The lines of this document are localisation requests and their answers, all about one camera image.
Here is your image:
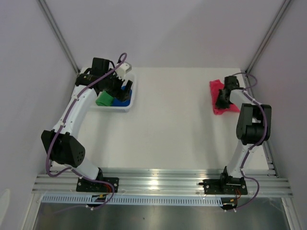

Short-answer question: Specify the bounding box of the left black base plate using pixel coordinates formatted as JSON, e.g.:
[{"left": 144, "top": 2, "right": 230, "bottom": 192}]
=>
[{"left": 76, "top": 177, "right": 119, "bottom": 193}]

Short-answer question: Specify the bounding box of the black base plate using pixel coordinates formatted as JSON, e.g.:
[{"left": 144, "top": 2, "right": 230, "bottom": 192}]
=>
[
  {"left": 198, "top": 178, "right": 248, "bottom": 195},
  {"left": 76, "top": 177, "right": 119, "bottom": 193}
]

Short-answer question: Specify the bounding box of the right aluminium corner post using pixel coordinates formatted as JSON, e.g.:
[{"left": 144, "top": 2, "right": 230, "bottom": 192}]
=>
[{"left": 245, "top": 0, "right": 294, "bottom": 73}]

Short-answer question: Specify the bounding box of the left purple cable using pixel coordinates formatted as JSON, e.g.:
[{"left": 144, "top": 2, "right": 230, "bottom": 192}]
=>
[{"left": 45, "top": 53, "right": 128, "bottom": 213}]

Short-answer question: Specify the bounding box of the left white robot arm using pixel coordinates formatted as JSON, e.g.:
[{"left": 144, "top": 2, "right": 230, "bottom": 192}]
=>
[{"left": 41, "top": 53, "right": 133, "bottom": 192}]

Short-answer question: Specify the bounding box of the white slotted cable duct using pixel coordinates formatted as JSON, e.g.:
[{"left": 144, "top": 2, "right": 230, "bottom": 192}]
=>
[{"left": 41, "top": 194, "right": 236, "bottom": 207}]

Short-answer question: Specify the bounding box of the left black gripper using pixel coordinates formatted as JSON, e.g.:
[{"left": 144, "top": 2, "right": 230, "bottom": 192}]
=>
[{"left": 103, "top": 69, "right": 132, "bottom": 102}]

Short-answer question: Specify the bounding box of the pink towel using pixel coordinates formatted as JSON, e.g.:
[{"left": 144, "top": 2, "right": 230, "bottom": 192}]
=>
[{"left": 209, "top": 76, "right": 240, "bottom": 115}]

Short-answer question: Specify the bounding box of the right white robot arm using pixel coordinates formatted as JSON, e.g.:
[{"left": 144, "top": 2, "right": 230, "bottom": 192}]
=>
[{"left": 215, "top": 76, "right": 272, "bottom": 194}]

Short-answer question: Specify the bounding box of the aluminium front rail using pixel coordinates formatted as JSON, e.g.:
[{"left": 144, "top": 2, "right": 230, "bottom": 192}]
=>
[{"left": 32, "top": 168, "right": 293, "bottom": 198}]

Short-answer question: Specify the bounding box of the left aluminium corner post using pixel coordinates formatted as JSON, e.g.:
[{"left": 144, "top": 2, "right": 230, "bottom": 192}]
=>
[{"left": 36, "top": 0, "right": 80, "bottom": 73}]

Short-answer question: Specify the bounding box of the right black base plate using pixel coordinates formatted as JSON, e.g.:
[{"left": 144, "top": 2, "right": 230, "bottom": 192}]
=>
[{"left": 198, "top": 178, "right": 248, "bottom": 195}]

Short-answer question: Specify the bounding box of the blue towel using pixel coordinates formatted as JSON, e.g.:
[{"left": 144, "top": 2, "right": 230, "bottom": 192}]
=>
[{"left": 111, "top": 85, "right": 134, "bottom": 107}]

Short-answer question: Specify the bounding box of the aluminium corner post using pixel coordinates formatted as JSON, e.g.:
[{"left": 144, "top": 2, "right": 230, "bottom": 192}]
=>
[
  {"left": 36, "top": 0, "right": 80, "bottom": 73},
  {"left": 245, "top": 0, "right": 294, "bottom": 73}
]

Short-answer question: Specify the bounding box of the green towel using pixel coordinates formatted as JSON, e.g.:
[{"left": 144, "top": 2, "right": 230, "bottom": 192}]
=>
[{"left": 95, "top": 91, "right": 114, "bottom": 106}]

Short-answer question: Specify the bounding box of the white plastic basket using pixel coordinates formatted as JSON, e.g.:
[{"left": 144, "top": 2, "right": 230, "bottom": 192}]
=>
[{"left": 90, "top": 72, "right": 137, "bottom": 113}]

